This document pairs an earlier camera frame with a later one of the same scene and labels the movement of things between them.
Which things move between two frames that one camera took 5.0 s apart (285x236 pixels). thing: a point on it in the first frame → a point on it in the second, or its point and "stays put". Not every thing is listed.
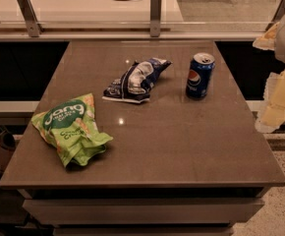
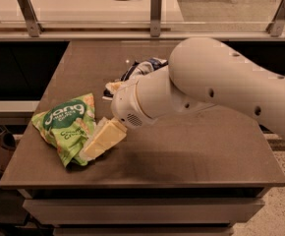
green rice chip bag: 71,128 stays put
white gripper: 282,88 → 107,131
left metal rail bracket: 34,28 stays put
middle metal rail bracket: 155,14 stays put
